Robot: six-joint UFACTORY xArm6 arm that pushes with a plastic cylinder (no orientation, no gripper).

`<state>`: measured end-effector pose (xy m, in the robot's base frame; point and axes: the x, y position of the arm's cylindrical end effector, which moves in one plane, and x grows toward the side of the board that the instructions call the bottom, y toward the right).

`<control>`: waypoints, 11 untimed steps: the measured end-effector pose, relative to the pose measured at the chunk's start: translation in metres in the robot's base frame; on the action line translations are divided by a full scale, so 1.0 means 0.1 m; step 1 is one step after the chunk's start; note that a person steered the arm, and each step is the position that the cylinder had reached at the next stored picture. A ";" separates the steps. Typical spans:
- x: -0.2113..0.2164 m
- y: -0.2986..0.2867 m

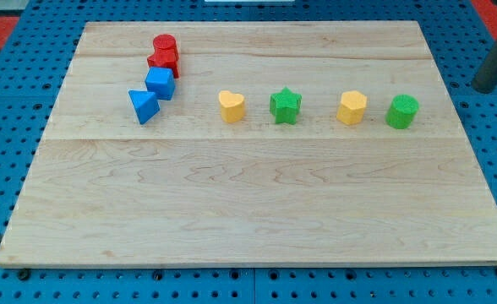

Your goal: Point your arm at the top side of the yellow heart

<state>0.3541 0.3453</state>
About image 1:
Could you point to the yellow heart block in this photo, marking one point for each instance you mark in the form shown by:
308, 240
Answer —
232, 106

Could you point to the green star block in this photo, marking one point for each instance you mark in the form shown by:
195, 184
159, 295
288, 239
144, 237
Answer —
285, 106

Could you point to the wooden board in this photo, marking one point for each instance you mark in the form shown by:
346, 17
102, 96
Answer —
188, 190

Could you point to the blue triangle block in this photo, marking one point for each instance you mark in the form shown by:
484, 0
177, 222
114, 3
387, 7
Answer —
145, 104

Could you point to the yellow hexagon block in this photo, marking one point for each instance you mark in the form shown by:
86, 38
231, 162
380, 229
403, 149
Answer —
352, 107

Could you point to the blue cube block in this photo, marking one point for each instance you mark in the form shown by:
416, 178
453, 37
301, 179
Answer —
161, 82

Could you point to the red star block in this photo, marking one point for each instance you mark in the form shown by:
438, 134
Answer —
165, 59

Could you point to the red cylinder block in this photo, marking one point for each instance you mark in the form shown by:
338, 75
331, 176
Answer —
165, 43

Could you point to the green cylinder block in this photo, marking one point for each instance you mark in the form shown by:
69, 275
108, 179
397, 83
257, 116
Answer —
402, 110

